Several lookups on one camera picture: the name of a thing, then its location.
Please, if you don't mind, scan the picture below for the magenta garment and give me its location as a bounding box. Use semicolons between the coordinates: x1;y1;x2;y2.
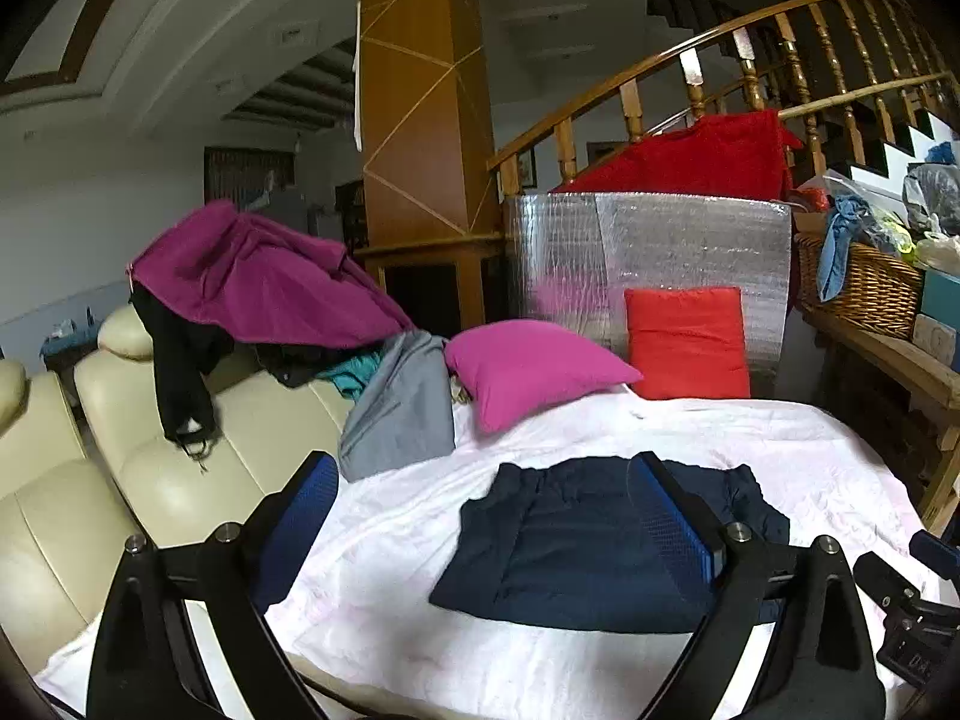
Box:
129;199;417;350

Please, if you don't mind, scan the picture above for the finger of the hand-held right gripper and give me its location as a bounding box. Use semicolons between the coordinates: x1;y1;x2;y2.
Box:
855;551;927;612
910;531;960;582

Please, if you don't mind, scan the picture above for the yellow wooden furniture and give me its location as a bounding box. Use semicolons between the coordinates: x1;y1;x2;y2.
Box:
352;0;507;323

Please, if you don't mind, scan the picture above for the wooden bench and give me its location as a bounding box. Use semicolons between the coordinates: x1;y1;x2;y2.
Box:
796;300;960;537

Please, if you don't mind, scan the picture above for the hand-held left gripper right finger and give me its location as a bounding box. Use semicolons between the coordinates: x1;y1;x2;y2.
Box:
628;451;890;720

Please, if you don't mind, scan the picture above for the white bed sheet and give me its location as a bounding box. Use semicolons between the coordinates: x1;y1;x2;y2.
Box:
34;382;938;720

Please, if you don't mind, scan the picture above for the dark side table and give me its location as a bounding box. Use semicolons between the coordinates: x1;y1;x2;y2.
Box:
41;319;98;368

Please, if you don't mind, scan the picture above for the white plastic bag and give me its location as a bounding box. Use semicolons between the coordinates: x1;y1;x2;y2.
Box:
916;234;960;275

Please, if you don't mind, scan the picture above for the navy zip jacket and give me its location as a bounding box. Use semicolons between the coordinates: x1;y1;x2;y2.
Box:
429;456;792;635

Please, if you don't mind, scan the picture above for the patterned box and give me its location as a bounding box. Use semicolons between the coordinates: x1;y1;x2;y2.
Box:
911;313;960;368

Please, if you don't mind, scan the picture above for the dark plastic bag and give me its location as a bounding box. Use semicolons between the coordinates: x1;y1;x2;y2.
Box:
902;163;960;235

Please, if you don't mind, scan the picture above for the teal box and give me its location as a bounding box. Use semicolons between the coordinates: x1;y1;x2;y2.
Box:
921;268;960;323

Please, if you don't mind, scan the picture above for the red blanket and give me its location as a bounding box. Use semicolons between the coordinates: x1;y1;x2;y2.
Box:
551;109;805;202

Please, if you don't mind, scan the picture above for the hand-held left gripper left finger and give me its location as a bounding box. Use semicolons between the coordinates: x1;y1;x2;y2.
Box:
86;450;342;720

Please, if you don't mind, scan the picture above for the yellow-green bag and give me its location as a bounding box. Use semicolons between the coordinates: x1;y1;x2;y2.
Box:
874;211;917;254

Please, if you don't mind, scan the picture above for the clear plastic bag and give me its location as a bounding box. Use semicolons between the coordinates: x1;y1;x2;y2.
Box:
821;169;908;215

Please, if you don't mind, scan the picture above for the white staircase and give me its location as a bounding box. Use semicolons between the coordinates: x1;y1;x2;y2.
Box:
847;109;960;181

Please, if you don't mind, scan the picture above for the black garment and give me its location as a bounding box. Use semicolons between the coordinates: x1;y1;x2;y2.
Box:
131;289;376;462

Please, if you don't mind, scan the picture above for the teal garment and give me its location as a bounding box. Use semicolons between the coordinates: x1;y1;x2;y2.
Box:
315;354;380;400

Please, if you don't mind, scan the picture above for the magenta pillow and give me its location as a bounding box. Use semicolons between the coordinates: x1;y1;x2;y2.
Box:
444;319;644;434

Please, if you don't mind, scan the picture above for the blue cloth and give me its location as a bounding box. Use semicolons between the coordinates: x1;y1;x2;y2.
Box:
816;195;871;302

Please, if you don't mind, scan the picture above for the cream leather sofa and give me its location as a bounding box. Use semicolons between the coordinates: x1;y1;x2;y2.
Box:
0;304;361;676

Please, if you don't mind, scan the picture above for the wooden stair railing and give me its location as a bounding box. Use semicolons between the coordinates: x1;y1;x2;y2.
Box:
486;0;960;200

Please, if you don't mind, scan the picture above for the wicker basket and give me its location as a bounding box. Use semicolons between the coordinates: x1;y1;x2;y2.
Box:
795;232;925;338

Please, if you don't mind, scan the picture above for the red pillow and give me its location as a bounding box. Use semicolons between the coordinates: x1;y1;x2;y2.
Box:
624;287;752;400

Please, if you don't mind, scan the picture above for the silver foil insulation panel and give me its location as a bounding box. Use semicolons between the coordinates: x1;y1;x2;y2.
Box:
504;191;794;391

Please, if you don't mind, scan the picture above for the grey garment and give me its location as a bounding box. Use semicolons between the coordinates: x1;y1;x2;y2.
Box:
337;330;457;482

